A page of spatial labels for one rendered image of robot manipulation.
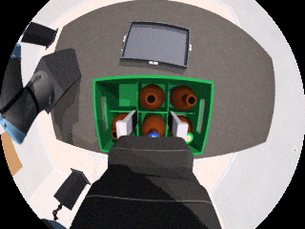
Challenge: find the green crate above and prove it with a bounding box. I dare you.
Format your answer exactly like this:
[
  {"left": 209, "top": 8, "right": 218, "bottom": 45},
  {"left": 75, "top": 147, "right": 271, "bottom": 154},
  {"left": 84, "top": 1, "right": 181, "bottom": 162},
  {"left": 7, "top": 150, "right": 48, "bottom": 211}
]
[{"left": 93, "top": 75, "right": 214, "bottom": 155}]

